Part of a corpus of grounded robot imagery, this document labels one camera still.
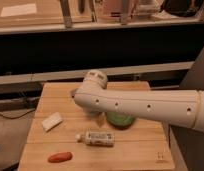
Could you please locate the white sponge block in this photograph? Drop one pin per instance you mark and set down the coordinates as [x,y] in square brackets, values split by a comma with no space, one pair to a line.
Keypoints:
[52,121]

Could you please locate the white plastic bottle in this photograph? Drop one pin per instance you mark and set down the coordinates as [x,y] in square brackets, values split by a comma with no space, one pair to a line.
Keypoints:
[93,138]

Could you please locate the metal table leg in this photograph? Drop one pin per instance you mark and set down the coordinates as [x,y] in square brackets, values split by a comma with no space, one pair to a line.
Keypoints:
[66,13]

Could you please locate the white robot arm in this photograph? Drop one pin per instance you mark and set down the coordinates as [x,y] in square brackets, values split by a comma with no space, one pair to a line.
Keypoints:
[183,108]

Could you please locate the grey eraser block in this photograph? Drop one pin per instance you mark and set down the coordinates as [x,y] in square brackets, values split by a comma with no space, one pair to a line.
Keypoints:
[73,92]

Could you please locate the green bowl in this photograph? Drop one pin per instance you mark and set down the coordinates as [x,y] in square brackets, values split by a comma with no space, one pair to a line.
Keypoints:
[119,121]

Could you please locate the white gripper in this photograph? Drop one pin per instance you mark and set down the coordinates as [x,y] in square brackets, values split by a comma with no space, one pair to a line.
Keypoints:
[98,117]

